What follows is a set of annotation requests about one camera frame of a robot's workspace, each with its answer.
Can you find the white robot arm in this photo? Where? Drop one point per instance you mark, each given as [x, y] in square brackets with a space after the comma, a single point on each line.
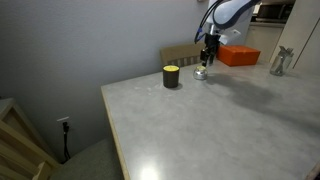
[215, 26]

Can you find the small silver jar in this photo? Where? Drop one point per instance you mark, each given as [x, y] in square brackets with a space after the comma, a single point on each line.
[200, 74]

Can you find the black microwave oven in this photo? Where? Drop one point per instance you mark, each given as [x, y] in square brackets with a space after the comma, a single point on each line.
[276, 13]

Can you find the round silver jar lid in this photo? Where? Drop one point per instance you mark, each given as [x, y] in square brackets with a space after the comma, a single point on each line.
[201, 68]

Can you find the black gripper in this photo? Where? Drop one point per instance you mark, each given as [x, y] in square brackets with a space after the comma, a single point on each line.
[211, 46]

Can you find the orange box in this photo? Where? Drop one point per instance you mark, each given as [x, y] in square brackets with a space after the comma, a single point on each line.
[236, 55]

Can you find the wooden chair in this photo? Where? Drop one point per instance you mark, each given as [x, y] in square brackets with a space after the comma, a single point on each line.
[181, 55]

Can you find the grey cabinet under microwave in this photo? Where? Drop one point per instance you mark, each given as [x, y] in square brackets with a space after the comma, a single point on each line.
[264, 37]

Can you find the dark candle with yellow wax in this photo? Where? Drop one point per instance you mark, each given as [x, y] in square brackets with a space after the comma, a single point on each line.
[170, 76]

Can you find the light wooden furniture frame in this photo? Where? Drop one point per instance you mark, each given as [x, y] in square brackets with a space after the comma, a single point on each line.
[23, 153]

